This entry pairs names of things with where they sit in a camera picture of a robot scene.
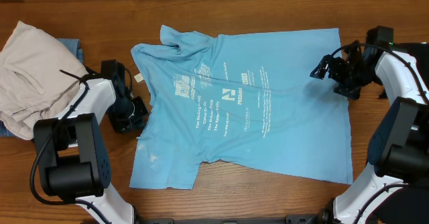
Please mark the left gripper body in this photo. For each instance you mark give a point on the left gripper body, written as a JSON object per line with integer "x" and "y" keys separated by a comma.
{"x": 126, "y": 114}

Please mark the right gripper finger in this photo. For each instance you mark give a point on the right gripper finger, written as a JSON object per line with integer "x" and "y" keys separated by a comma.
{"x": 320, "y": 71}
{"x": 353, "y": 94}

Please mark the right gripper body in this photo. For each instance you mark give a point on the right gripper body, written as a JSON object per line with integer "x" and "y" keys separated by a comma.
{"x": 353, "y": 74}

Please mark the light blue printed t-shirt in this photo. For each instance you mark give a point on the light blue printed t-shirt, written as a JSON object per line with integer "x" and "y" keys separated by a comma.
{"x": 246, "y": 99}

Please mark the black t-shirt right pile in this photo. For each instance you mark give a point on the black t-shirt right pile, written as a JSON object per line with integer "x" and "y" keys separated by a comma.
{"x": 405, "y": 78}

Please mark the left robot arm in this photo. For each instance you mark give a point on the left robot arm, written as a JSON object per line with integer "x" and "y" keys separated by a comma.
{"x": 72, "y": 166}

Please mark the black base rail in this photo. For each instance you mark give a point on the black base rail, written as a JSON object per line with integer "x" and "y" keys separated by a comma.
{"x": 231, "y": 220}

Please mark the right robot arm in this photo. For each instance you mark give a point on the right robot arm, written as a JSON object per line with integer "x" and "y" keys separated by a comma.
{"x": 372, "y": 188}

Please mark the beige folded garment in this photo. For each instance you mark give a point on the beige folded garment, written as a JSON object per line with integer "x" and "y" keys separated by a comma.
{"x": 39, "y": 78}

